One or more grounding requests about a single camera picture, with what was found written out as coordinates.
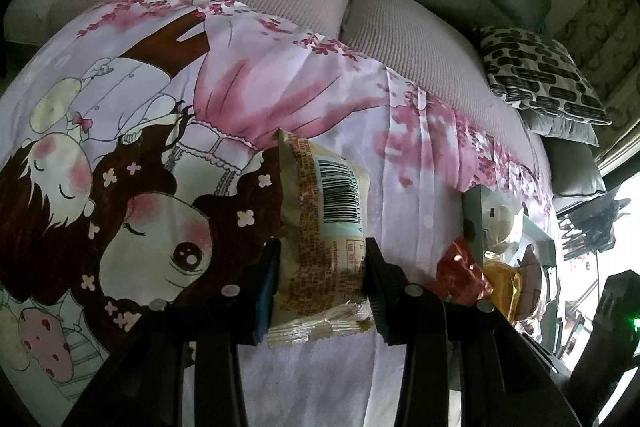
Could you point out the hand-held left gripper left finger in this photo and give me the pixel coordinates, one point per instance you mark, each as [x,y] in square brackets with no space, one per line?
[267,302]

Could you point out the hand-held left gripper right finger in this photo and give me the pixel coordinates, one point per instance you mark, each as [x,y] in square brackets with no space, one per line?
[382,307]

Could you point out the beige brown snack packet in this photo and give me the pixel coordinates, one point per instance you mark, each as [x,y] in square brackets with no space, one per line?
[310,217]

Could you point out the teal cardboard box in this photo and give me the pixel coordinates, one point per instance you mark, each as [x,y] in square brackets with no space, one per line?
[472,207]

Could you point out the red snack packet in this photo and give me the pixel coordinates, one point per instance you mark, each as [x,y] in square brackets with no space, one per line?
[460,279]

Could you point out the dark metal rack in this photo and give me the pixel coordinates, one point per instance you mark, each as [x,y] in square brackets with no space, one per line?
[590,222]

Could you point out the yellow cake packet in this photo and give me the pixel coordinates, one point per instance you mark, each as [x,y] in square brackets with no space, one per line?
[500,287]

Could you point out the grey pillow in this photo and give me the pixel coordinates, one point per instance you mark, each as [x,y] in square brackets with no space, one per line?
[565,132]

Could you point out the printed cartoon blanket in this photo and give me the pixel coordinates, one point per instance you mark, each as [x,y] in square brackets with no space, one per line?
[200,107]

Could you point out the black and white patterned pillow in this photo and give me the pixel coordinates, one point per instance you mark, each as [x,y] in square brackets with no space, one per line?
[540,77]

